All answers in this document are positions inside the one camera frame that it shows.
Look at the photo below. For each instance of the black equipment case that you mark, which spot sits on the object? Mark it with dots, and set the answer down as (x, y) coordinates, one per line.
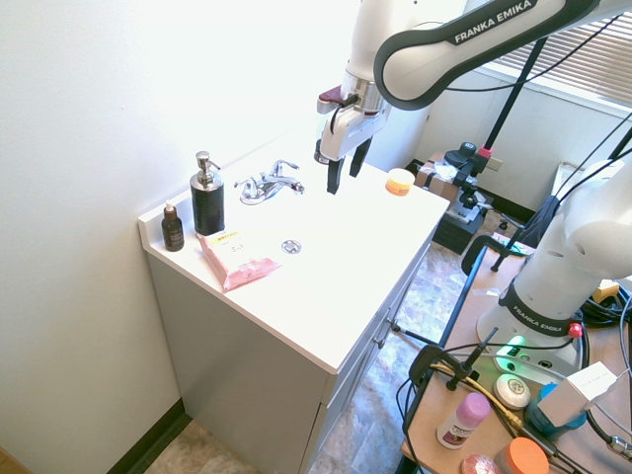
(456, 227)

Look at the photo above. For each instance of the grey vanity cabinet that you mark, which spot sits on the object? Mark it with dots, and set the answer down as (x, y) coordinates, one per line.
(276, 321)

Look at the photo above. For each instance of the dark red wrist camera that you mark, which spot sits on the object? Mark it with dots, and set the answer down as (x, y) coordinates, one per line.
(330, 99)

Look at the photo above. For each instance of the window blinds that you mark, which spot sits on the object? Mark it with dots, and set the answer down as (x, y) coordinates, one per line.
(568, 59)

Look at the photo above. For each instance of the orange white cream jar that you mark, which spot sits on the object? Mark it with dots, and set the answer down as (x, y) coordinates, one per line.
(399, 181)

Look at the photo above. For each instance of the pink wipes packet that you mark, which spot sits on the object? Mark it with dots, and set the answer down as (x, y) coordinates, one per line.
(237, 259)

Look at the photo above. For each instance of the small brown dropper bottle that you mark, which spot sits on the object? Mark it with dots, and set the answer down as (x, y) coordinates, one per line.
(172, 229)

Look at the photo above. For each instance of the black chrome soap dispenser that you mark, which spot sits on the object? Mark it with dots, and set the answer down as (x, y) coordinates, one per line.
(207, 197)

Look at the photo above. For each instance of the black camera tripod stand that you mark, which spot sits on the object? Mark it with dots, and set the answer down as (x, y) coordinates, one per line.
(486, 148)

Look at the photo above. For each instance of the black C-clamp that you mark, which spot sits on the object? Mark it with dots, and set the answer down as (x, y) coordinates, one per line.
(444, 363)
(489, 249)

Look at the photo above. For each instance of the pink round soap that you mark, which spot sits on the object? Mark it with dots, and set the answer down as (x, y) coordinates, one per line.
(479, 464)

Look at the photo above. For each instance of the blue cup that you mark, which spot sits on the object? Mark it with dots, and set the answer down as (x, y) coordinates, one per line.
(553, 415)

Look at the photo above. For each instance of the white cardboard box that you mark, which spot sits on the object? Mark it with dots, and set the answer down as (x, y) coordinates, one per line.
(582, 392)

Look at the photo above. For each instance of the pink cap deodorant stick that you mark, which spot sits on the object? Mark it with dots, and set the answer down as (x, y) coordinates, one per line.
(464, 419)

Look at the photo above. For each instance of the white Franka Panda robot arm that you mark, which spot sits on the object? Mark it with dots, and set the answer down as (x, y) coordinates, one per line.
(498, 34)

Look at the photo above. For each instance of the wooden robot cart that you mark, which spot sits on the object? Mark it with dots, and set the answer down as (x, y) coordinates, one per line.
(474, 375)

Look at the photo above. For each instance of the round white soap tin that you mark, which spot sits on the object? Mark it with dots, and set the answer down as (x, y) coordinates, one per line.
(512, 391)

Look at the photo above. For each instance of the orange lid container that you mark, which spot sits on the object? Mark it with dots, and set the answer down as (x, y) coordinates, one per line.
(526, 456)

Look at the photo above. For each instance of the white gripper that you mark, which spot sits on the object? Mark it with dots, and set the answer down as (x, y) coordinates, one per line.
(348, 127)

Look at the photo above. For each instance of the brown cardboard box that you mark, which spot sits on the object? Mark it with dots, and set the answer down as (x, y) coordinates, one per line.
(434, 177)

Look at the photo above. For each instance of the chrome sink drain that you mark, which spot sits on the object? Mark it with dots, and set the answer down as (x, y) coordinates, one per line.
(291, 246)

